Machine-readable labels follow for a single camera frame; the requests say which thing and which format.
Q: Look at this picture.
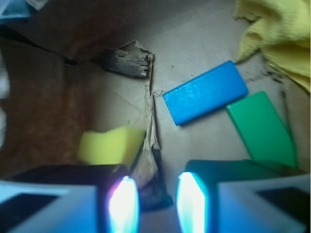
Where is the blue rectangular block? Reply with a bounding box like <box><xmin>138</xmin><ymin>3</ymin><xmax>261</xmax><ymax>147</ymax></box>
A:
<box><xmin>163</xmin><ymin>61</ymin><xmax>248</xmax><ymax>126</ymax></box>

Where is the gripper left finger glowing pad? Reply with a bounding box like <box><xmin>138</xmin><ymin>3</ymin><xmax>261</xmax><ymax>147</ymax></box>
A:
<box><xmin>0</xmin><ymin>164</ymin><xmax>140</xmax><ymax>233</ymax></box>

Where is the yellow green sponge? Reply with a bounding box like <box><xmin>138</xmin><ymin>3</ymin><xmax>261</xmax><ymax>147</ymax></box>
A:
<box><xmin>77</xmin><ymin>127</ymin><xmax>146</xmax><ymax>169</ymax></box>

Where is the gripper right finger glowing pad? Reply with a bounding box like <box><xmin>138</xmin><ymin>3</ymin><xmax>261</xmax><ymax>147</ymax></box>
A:
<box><xmin>176</xmin><ymin>160</ymin><xmax>311</xmax><ymax>233</ymax></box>

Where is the yellow microfiber cloth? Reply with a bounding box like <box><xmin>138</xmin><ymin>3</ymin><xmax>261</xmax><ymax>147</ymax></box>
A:
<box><xmin>234</xmin><ymin>0</ymin><xmax>311</xmax><ymax>92</ymax></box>

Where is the green rectangular block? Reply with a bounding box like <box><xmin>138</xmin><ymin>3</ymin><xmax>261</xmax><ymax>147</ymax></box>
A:
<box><xmin>226</xmin><ymin>91</ymin><xmax>297</xmax><ymax>168</ymax></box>

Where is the brown paper bag tray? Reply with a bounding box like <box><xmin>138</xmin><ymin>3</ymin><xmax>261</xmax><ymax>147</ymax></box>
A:
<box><xmin>0</xmin><ymin>0</ymin><xmax>311</xmax><ymax>212</ymax></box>

